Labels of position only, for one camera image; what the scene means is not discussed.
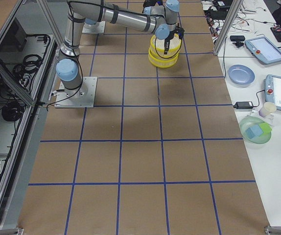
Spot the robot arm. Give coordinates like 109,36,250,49
56,0,184,108

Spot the paper cup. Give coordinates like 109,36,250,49
258,102,277,118

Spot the aluminium frame post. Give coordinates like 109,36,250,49
213,0,243,55

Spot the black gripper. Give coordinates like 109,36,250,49
164,23,185,55
143,0,163,7

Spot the black power adapter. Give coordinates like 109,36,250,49
233,101,254,110

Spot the teach pendant far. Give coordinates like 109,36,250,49
244,37,281,64

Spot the yellow steamer basket centre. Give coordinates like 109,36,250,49
148,49,178,69

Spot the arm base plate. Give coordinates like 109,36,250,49
82,19,106,34
54,76,97,108

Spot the blue plate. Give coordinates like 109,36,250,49
228,65,255,88

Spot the black webcam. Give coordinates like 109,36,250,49
230,35,245,48

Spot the green bowl with sponges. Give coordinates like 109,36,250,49
239,116,272,144

